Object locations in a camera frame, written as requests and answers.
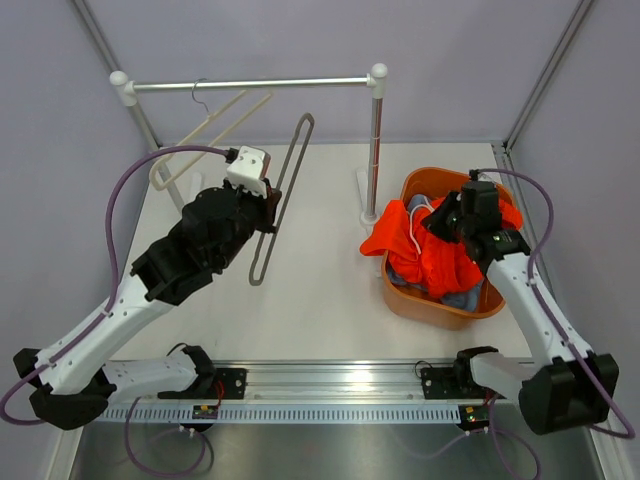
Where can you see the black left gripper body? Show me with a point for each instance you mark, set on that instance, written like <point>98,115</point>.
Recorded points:
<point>258,213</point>

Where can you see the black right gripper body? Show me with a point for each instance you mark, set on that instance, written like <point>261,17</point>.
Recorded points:
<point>466,225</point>

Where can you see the orange shorts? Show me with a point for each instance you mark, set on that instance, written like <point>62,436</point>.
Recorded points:
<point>384,238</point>

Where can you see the grey hanger with metal hook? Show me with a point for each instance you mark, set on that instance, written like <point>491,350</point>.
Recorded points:
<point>285,184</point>

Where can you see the light blue shorts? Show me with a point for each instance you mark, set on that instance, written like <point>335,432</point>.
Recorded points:
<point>440,269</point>

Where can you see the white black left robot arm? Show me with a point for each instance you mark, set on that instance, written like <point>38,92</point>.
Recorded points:
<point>76,379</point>

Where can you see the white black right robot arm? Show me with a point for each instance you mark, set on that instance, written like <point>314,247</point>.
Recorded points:
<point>569,384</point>

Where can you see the orange plastic basket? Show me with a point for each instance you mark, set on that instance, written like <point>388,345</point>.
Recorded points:
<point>414,304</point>

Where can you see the silver clothes rack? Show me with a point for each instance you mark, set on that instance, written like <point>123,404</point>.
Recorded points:
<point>376,81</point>

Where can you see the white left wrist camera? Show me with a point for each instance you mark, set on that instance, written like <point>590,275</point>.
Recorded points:
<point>249,170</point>

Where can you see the aluminium mounting rail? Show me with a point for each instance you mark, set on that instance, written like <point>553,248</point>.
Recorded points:
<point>295,383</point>

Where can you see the white slotted cable duct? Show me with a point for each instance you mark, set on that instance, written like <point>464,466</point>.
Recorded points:
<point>284,414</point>

